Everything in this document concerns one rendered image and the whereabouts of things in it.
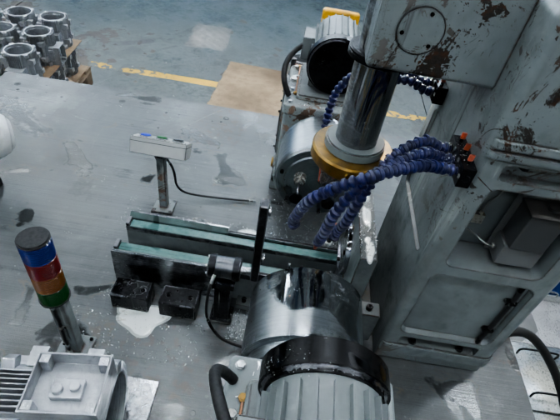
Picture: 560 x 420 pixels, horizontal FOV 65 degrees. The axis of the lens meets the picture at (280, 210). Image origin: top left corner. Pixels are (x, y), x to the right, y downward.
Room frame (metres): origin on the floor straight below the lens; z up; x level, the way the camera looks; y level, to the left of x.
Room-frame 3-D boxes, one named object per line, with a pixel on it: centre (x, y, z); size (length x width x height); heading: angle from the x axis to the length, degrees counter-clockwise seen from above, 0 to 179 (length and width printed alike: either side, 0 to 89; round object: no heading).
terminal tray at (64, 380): (0.29, 0.29, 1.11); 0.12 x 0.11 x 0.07; 97
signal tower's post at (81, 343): (0.51, 0.44, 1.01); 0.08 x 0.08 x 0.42; 1
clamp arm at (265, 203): (0.68, 0.03, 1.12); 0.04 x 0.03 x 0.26; 91
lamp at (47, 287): (0.51, 0.44, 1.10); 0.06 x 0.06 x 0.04
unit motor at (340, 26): (1.45, -0.05, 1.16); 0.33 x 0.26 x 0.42; 1
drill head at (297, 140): (1.17, -0.09, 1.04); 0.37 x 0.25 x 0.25; 1
